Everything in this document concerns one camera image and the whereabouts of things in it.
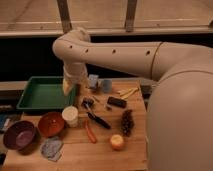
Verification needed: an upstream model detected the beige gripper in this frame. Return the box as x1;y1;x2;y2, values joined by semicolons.
62;62;88;96

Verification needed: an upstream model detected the red-orange bowl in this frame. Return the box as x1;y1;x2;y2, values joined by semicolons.
38;112;65;137

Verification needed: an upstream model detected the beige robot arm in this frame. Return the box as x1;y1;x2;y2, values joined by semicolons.
53;29;213;171

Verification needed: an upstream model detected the blue-grey box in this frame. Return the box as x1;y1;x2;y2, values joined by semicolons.
88;74;99;89

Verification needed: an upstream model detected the small dark clip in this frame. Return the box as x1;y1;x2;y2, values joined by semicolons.
82;98;94;108

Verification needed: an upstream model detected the green plastic tray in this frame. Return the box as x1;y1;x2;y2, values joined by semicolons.
17;76;76;112

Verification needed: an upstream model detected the white cylindrical cup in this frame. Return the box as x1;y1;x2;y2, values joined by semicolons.
62;106;78;127

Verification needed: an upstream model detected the blue-grey cup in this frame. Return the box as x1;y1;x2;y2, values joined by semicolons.
101;79;112;93

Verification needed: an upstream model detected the black rectangular block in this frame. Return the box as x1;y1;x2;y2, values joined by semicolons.
107;97;127;108

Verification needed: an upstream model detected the orange carrot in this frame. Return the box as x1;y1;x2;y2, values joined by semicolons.
85;120;97;144

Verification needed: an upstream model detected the grey crumpled cloth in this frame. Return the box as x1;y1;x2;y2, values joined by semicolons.
40;137;63;162

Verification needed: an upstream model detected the purple bowl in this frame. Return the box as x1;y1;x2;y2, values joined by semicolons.
3;120;37;150

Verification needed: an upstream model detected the brown pine cone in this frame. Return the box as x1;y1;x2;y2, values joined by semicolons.
121;110;134;136

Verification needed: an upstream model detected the yellow apple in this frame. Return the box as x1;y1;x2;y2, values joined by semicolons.
110;134;125;150

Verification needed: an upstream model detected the black handled tool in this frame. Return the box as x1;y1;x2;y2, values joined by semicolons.
84;103;111;129

